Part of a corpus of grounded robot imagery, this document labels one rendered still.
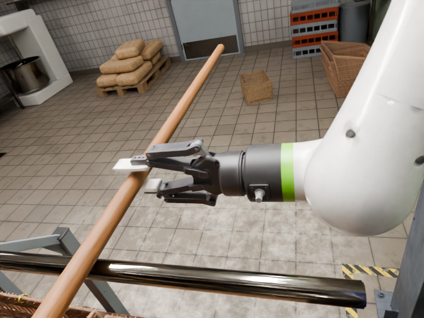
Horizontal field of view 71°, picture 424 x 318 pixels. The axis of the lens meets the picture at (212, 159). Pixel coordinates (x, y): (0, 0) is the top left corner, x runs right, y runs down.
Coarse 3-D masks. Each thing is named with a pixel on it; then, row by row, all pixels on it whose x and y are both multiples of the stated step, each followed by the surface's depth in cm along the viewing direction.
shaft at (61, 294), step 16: (224, 48) 115; (208, 64) 97; (192, 96) 80; (176, 112) 71; (176, 128) 69; (128, 176) 53; (144, 176) 54; (128, 192) 50; (112, 208) 47; (96, 224) 44; (112, 224) 45; (96, 240) 42; (80, 256) 40; (96, 256) 41; (64, 272) 38; (80, 272) 38; (64, 288) 36; (48, 304) 35; (64, 304) 36
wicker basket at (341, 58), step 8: (328, 40) 326; (328, 48) 330; (344, 48) 329; (352, 48) 328; (360, 48) 327; (368, 48) 315; (328, 56) 314; (336, 56) 283; (344, 56) 282; (352, 56) 333; (336, 64) 288; (344, 64) 287; (360, 64) 286; (344, 72) 291; (352, 72) 291; (344, 80) 296
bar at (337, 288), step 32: (0, 256) 48; (32, 256) 46; (64, 256) 45; (0, 288) 114; (96, 288) 95; (192, 288) 38; (224, 288) 36; (256, 288) 35; (288, 288) 34; (320, 288) 33; (352, 288) 32
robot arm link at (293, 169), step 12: (288, 144) 45; (300, 144) 44; (312, 144) 43; (288, 156) 43; (300, 156) 42; (288, 168) 42; (300, 168) 41; (288, 180) 42; (300, 180) 42; (288, 192) 43; (300, 192) 42
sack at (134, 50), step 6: (126, 42) 470; (138, 42) 455; (120, 48) 441; (126, 48) 434; (132, 48) 432; (138, 48) 438; (120, 54) 435; (126, 54) 435; (132, 54) 435; (138, 54) 438
